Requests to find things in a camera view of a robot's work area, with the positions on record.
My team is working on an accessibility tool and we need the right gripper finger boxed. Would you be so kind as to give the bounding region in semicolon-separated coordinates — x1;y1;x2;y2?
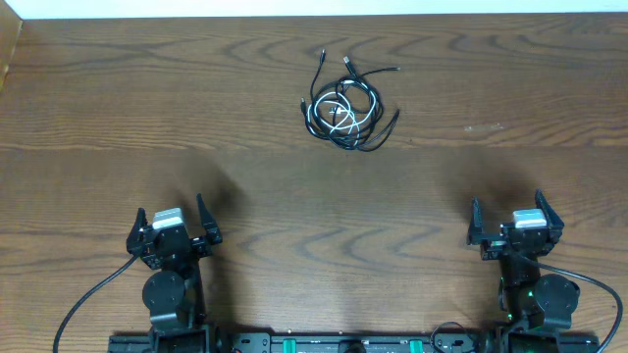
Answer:
467;197;485;245
535;189;564;230

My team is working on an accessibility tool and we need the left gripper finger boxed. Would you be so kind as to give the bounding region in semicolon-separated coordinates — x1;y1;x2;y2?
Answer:
126;208;147;255
196;193;223;245

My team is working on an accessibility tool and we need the black cable barrel plug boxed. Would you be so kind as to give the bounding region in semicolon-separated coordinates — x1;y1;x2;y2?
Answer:
300;51;400;152

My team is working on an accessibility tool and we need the white usb cable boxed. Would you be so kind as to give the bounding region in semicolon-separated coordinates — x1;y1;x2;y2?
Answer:
306;79;378;137

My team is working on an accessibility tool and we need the thin black cable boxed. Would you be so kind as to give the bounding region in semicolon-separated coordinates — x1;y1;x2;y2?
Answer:
338;66;401;107

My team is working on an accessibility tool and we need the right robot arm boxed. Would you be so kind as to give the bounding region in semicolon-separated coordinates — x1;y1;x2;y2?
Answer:
467;190;580;352

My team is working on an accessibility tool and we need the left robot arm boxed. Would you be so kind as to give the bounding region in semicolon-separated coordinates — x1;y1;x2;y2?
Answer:
126;194;223;353

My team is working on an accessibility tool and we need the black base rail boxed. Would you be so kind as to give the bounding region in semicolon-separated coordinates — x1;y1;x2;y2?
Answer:
107;330;602;353

